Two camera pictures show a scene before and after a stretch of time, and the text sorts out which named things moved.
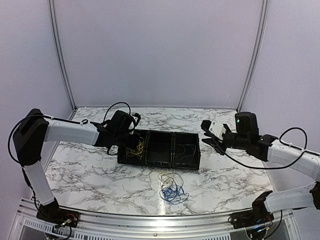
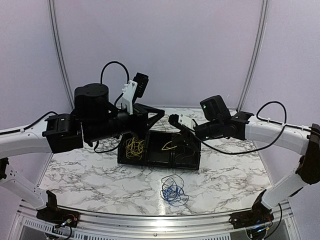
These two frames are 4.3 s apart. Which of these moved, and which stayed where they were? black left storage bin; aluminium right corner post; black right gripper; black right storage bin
Moved: black right gripper
Stayed: black right storage bin; aluminium right corner post; black left storage bin
